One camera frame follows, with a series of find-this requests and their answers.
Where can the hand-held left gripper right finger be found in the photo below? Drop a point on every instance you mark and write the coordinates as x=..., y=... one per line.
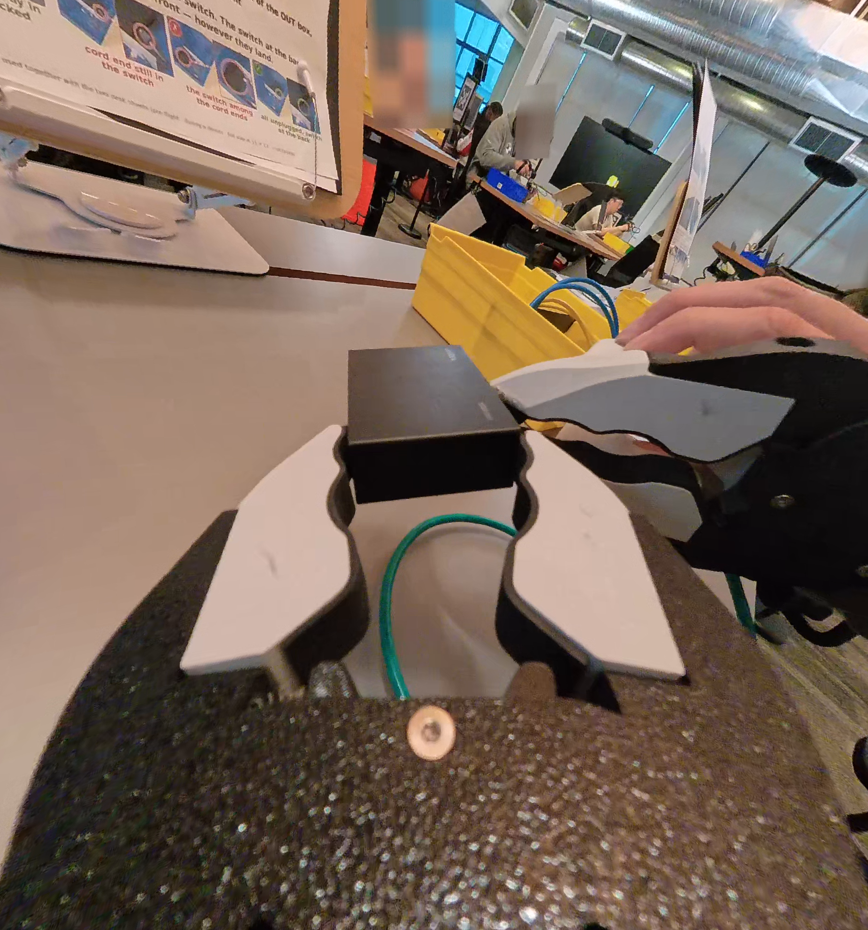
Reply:
x=594, y=574

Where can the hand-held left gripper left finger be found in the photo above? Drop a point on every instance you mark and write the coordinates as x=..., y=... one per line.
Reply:
x=274, y=567

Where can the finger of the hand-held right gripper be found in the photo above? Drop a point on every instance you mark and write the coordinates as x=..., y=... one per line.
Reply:
x=666, y=508
x=659, y=407

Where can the yellow plastic bin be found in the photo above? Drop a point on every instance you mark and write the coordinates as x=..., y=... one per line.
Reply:
x=477, y=305

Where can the black network switch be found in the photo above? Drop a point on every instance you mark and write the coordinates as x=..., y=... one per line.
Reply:
x=427, y=407

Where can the person's right hand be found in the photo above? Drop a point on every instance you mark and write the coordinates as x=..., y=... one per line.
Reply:
x=732, y=312

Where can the black standing desk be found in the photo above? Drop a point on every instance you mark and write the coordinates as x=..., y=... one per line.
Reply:
x=739, y=251

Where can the wooden work table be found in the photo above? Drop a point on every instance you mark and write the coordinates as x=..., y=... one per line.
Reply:
x=565, y=225

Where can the small blue bin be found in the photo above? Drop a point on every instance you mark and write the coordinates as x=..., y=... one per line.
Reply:
x=510, y=185

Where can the black round floor stand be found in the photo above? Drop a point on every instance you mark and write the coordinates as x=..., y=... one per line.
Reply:
x=830, y=168

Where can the orange traffic cone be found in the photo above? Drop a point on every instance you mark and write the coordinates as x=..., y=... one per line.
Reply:
x=365, y=196

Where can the black wall monitor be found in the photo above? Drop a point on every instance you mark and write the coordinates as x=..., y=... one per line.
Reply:
x=601, y=160

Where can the silver ventilation duct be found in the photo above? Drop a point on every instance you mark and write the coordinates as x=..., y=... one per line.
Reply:
x=732, y=76

